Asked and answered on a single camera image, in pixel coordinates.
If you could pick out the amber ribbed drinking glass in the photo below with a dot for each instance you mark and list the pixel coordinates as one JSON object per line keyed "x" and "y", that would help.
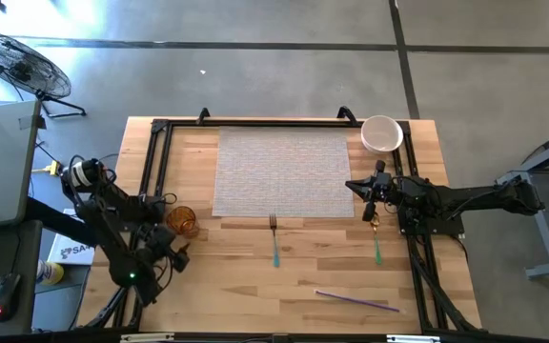
{"x": 181, "y": 220}

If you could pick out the white printed box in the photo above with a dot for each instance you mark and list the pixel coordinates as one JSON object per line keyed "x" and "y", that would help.
{"x": 72, "y": 252}

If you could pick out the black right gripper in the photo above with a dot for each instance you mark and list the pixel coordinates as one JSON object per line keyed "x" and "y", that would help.
{"x": 381, "y": 188}

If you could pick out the yellow power plug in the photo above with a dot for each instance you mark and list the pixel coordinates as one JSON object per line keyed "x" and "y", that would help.
{"x": 51, "y": 167}

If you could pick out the silver metal bracket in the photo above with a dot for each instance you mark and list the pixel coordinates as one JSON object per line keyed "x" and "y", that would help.
{"x": 146, "y": 337}
{"x": 412, "y": 338}

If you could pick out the black computer mouse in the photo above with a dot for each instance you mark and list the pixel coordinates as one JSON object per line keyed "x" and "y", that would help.
{"x": 4, "y": 297}

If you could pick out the grey woven placemat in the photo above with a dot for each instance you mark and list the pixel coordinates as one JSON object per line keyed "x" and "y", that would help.
{"x": 284, "y": 171}

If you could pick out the white ceramic bowl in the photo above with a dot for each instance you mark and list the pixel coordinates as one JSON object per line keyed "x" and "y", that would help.
{"x": 381, "y": 133}

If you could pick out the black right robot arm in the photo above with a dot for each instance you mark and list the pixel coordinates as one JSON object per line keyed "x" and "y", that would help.
{"x": 470, "y": 197}

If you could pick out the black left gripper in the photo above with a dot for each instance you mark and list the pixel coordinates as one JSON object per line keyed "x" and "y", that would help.
{"x": 160, "y": 243}

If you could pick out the dark desk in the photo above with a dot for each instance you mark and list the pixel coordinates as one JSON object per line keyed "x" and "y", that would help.
{"x": 22, "y": 248}

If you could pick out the grey metal table frame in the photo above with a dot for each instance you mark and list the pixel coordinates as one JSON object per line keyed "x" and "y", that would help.
{"x": 543, "y": 238}

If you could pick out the purple drinking straw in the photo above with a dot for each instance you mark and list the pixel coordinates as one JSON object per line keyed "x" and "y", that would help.
{"x": 355, "y": 301}

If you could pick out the yellow white bottle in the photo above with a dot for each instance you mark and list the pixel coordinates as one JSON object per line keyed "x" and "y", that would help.
{"x": 50, "y": 272}

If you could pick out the black floor fan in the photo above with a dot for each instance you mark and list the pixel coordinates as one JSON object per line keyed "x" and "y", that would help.
{"x": 17, "y": 64}

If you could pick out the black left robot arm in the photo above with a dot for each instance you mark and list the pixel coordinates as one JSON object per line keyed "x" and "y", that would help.
{"x": 107, "y": 228}

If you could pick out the black aluminium table frame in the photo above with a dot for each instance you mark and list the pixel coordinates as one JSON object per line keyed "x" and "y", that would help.
{"x": 279, "y": 123}

